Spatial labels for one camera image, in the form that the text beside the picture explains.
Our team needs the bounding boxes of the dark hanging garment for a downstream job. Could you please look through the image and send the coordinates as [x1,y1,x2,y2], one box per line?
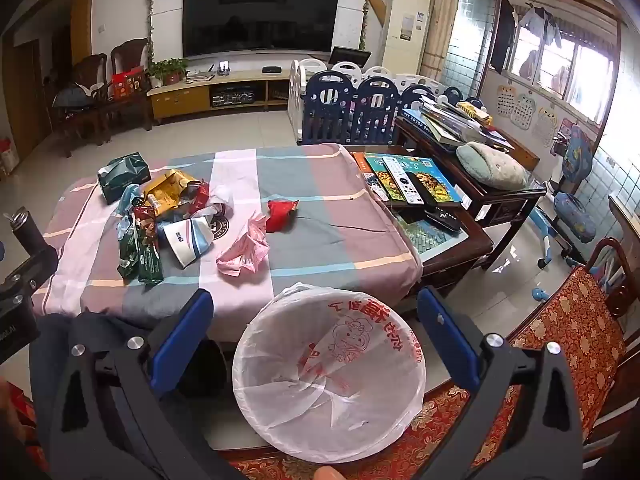
[491,0,517,75]

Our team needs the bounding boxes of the large black television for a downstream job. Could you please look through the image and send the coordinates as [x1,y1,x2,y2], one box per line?
[181,0,342,58]

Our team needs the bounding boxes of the pile of books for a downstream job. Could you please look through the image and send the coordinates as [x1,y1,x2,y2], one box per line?
[402,95,516,148]

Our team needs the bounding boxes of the grey green cushion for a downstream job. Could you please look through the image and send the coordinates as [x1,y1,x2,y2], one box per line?
[456,141,528,191]

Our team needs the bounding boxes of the blue children's swivel chair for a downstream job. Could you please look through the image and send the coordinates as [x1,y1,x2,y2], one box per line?
[530,125,598,271]

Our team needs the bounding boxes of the black thermos bottle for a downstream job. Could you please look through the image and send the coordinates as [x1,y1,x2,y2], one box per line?
[2,207,48,257]

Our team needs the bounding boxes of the carved dark wooden chair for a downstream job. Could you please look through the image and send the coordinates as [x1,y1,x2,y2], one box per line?
[54,54,109,157]
[110,37,153,131]

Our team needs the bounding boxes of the white plastic bag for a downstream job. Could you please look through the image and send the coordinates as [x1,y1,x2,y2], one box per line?
[209,185,237,217]

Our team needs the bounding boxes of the white wall chart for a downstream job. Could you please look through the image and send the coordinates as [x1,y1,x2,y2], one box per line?
[511,92,537,131]
[532,105,558,148]
[496,85,517,117]

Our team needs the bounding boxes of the green ivy vine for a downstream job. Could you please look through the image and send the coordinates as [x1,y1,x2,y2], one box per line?
[144,0,158,61]

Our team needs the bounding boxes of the cream standing air conditioner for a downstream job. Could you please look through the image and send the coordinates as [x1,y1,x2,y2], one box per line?
[381,0,432,77]

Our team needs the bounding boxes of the pink wrapper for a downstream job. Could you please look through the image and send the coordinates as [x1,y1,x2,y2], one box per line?
[216,212,271,278]

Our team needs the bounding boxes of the red wrapper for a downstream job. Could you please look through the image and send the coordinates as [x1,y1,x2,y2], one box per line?
[265,199,300,233]

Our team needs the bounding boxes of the trash bin with white liner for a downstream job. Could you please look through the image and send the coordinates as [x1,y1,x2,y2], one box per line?
[232,282,427,463]

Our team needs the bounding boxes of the red gift box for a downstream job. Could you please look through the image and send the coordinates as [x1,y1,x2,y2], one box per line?
[111,67,146,100]

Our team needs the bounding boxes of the bookshelf with books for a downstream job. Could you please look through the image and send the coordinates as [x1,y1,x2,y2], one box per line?
[392,115,548,271]

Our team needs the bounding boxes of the beige curtain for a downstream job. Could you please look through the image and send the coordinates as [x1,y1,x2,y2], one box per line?
[420,0,463,81]

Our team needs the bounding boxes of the potted green plant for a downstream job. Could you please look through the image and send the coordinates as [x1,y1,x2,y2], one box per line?
[149,57,189,87]

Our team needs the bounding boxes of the white remote control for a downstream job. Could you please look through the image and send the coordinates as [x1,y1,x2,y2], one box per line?
[382,157,416,192]

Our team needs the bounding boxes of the black remote control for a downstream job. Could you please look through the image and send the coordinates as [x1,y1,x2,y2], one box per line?
[405,172,439,207]

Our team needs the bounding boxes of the striped pastel blanket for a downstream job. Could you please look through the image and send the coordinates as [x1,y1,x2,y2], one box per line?
[31,142,423,341]

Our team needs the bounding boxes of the window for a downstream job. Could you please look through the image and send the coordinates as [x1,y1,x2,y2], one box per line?
[505,15,618,111]

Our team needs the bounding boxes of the wooden armchair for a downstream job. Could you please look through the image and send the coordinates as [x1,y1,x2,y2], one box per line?
[505,237,640,466]

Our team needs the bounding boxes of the dark wooden coffee table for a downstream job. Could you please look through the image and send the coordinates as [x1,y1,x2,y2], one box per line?
[350,146,495,301]

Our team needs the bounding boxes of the navy white playpen fence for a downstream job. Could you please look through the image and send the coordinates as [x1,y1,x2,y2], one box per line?
[287,58,486,146]

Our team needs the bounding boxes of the blue picture book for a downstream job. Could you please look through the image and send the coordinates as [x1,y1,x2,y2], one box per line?
[382,155,463,205]

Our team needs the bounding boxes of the yellow snack bag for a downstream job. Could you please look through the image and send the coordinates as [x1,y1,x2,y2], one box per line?
[144,169,201,216]

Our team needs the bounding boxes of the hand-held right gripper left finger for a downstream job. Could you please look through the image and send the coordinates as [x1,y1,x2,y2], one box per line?
[47,288,217,480]

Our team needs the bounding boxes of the flat black box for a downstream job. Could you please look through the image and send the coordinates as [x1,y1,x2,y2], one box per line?
[424,206,462,234]

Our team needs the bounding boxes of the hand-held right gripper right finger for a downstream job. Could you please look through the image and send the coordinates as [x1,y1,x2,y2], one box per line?
[416,285,586,480]

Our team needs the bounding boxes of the dark green tissue packet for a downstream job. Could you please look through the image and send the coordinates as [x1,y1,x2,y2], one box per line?
[97,156,152,205]

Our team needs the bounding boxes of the white blue plastic pouch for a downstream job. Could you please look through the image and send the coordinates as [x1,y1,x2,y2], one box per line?
[157,215,216,268]

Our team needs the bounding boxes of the yellow wooden television cabinet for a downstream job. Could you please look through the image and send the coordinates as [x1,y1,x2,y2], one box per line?
[146,67,301,123]

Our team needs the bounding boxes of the red white container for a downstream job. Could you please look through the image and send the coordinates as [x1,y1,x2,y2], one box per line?
[0,138,21,174]

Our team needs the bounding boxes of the small black monitor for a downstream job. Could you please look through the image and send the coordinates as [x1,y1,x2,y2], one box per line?
[327,46,372,68]

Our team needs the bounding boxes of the dark green snack wrapper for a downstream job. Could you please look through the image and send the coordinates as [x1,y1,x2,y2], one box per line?
[136,207,166,286]
[117,215,143,280]

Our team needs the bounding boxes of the blue hanging garment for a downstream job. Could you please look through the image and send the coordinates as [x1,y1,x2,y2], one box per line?
[520,5,564,47]

